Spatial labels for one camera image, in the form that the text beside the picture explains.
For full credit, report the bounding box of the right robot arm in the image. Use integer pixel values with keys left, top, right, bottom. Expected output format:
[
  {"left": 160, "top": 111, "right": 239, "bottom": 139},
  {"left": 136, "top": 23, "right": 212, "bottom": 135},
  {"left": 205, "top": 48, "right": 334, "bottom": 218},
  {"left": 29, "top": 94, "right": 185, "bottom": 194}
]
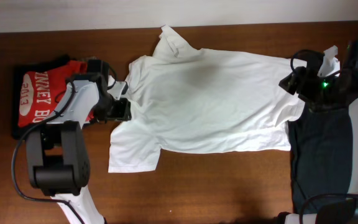
[{"left": 277, "top": 40, "right": 358, "bottom": 223}]

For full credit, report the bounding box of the folded red printed t-shirt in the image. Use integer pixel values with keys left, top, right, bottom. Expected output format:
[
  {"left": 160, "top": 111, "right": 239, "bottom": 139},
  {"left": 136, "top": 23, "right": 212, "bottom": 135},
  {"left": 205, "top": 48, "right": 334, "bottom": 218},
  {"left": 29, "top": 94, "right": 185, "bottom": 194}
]
[{"left": 17, "top": 60, "right": 87, "bottom": 128}]

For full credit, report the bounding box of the dark green t-shirt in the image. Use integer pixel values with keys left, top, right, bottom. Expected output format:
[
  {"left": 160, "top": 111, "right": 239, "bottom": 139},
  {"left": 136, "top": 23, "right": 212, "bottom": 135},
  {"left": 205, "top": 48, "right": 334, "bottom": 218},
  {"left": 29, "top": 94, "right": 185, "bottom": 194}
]
[{"left": 288, "top": 107, "right": 353, "bottom": 213}]

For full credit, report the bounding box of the white t-shirt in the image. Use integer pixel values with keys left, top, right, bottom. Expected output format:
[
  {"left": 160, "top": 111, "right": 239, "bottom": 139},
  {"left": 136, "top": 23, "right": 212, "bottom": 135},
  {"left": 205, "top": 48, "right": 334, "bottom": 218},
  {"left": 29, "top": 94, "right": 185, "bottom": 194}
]
[{"left": 108, "top": 26, "right": 305, "bottom": 173}]

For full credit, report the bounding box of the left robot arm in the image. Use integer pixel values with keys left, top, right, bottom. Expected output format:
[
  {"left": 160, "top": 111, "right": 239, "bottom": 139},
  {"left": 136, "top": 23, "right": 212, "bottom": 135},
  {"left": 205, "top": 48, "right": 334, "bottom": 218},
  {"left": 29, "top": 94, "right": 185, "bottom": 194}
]
[{"left": 22, "top": 59, "right": 132, "bottom": 223}]

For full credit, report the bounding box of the folded black t-shirt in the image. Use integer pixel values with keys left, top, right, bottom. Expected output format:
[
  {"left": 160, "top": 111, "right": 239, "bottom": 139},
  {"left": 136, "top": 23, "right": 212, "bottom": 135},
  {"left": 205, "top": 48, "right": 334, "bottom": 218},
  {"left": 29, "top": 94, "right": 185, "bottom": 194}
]
[{"left": 11, "top": 55, "right": 77, "bottom": 139}]

